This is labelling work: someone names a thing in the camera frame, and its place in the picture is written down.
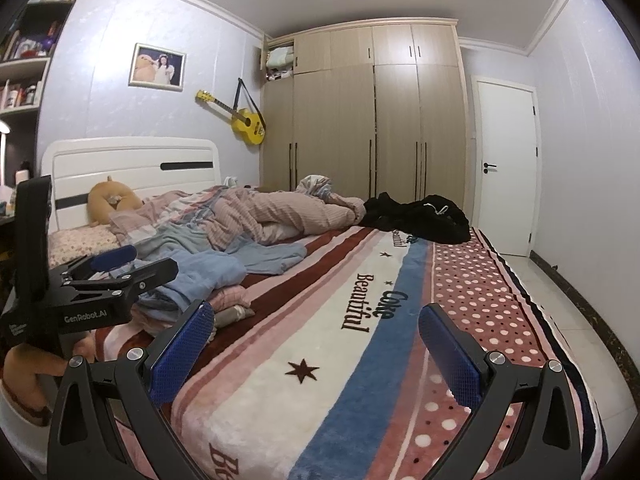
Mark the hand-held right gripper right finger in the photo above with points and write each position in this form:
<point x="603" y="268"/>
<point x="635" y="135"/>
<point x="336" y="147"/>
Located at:
<point x="450" y="355"/>

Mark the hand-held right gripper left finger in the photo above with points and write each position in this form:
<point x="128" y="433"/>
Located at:
<point x="182" y="350"/>

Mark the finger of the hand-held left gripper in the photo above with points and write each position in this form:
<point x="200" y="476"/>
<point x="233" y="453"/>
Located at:
<point x="150" y="275"/>
<point x="115" y="256"/>

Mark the person's left hand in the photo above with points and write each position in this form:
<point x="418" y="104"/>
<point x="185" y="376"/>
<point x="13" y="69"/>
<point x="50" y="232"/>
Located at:
<point x="30" y="375"/>

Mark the floral pillow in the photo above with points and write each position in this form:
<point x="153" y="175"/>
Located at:
<point x="80" y="242"/>

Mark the tan plush toy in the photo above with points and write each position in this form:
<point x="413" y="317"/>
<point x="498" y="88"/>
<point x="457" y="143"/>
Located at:
<point x="107" y="197"/>

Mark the pink folded garment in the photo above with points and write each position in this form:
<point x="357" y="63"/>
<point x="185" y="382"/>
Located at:
<point x="230" y="297"/>

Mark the white bed headboard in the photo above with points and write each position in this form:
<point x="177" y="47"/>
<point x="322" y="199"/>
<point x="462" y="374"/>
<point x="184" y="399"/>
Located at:
<point x="125" y="160"/>

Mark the pale blue garment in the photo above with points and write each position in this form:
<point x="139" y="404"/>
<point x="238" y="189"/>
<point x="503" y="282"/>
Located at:
<point x="270" y="255"/>

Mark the striped pink printed blanket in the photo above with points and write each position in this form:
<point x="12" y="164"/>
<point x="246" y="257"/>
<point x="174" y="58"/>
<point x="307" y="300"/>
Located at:
<point x="310" y="340"/>

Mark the black clothes pile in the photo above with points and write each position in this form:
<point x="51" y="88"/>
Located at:
<point x="415" y="220"/>

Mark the pink striped quilt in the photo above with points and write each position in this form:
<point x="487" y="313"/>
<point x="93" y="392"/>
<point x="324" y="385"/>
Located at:
<point x="280" y="210"/>

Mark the yellow guitar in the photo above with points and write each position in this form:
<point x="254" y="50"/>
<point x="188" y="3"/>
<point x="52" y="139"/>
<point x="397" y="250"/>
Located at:
<point x="246" y="122"/>

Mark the white blue cloth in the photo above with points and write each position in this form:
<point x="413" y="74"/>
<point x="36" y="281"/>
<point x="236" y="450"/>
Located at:
<point x="315" y="185"/>

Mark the white door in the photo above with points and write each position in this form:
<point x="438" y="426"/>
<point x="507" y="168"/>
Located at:
<point x="505" y="170"/>

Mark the beige wooden wardrobe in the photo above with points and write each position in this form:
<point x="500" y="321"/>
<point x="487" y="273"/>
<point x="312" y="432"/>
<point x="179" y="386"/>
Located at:
<point x="340" y="125"/>

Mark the stored bedding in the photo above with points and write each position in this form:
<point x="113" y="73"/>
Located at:
<point x="279" y="62"/>

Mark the white wall shelf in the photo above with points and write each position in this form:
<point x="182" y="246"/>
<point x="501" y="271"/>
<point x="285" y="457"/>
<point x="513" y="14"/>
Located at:
<point x="25" y="65"/>

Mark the framed wall picture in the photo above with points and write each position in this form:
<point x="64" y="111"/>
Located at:
<point x="157" y="67"/>

